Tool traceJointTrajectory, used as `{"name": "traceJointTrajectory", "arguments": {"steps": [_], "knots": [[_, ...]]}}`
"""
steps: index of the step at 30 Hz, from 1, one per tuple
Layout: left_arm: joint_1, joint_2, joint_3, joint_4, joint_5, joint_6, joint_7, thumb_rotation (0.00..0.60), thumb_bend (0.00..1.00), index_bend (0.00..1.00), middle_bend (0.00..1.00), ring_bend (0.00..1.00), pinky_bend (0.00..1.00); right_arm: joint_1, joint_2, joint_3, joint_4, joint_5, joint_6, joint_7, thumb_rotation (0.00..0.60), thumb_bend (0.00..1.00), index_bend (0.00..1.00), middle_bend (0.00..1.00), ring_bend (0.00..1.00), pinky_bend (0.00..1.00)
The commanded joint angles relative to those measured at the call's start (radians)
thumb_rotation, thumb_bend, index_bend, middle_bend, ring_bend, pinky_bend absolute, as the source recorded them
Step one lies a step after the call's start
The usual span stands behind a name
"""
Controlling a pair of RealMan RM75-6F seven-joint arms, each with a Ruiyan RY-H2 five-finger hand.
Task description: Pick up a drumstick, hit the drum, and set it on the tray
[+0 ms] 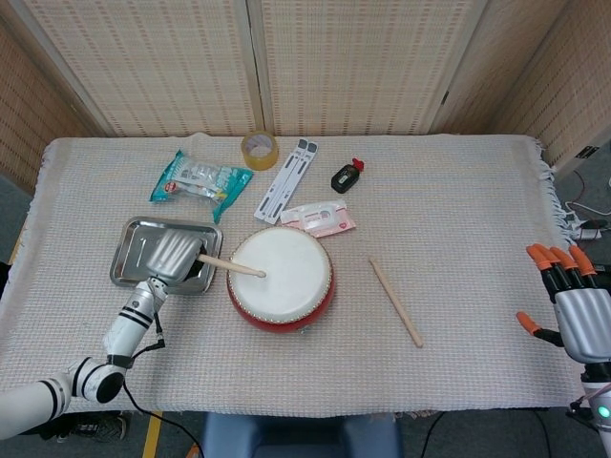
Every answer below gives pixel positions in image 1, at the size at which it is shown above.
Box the right silver orange-tipped robot hand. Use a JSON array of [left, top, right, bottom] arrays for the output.
[[516, 243, 611, 364]]

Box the left silver black-fingered robot hand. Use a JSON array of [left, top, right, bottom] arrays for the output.
[[144, 228, 209, 287]]

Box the wooden drumstick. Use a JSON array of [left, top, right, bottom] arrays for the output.
[[198, 254, 267, 280], [368, 257, 425, 349]]

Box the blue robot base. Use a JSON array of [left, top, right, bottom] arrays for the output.
[[199, 410, 405, 458]]

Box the stainless steel tray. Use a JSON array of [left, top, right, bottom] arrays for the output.
[[109, 216, 224, 297]]

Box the red drum with white skin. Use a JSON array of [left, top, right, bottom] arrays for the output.
[[225, 226, 337, 335]]

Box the teal snack packet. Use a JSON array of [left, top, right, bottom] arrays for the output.
[[149, 149, 255, 225]]

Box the white power strip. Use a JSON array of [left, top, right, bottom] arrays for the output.
[[570, 219, 605, 241]]

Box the white folding stand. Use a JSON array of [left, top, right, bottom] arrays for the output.
[[253, 137, 318, 225]]

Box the yellowish packing tape roll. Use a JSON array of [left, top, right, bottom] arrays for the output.
[[240, 129, 281, 172]]

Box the pink wet wipes pack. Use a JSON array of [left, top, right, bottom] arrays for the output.
[[278, 198, 358, 239]]

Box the white woven tablecloth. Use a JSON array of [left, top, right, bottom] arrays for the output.
[[0, 133, 586, 415]]

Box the black bottle with red cap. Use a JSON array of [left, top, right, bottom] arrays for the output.
[[330, 157, 367, 195]]

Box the black shoe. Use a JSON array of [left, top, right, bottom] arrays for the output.
[[56, 412, 133, 443]]

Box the bamboo folding screen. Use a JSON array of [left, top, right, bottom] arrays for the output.
[[0, 0, 611, 182]]

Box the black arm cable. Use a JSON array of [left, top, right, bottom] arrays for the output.
[[121, 309, 206, 458]]

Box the red cable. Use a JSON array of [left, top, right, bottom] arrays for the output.
[[570, 169, 592, 206]]

